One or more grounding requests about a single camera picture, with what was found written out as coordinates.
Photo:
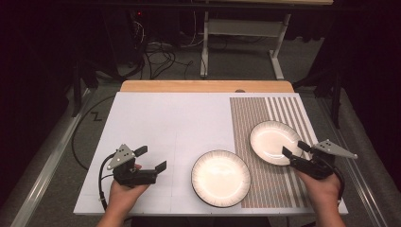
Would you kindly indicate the aluminium floor rail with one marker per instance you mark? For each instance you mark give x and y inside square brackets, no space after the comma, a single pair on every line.
[47,170]
[359,176]

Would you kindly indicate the person's right hand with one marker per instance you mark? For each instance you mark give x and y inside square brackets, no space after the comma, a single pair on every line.
[324,189]

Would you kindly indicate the dark computer case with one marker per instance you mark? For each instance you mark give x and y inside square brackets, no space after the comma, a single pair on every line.
[123,38]

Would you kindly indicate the white table board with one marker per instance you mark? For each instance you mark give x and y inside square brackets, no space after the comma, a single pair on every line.
[170,126]

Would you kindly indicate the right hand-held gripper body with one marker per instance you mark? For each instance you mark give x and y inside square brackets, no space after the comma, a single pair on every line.
[312,167]

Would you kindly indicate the wooden table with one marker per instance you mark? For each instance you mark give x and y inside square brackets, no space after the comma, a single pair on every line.
[205,86]

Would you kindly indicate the brown striped placemat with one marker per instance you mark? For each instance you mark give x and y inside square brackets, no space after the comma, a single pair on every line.
[249,126]

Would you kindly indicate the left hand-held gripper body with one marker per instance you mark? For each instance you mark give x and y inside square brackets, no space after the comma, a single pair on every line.
[134,176]

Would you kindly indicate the white metal stand frame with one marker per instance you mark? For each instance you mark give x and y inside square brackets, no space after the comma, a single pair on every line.
[242,27]

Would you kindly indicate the white plate with dark rim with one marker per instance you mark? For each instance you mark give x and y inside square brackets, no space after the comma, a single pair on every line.
[271,140]
[220,178]

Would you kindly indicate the person's left hand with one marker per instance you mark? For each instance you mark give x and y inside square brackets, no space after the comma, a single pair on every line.
[124,198]

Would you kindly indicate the black stand leg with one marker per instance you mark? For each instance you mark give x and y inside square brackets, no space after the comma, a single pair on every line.
[336,101]
[77,91]

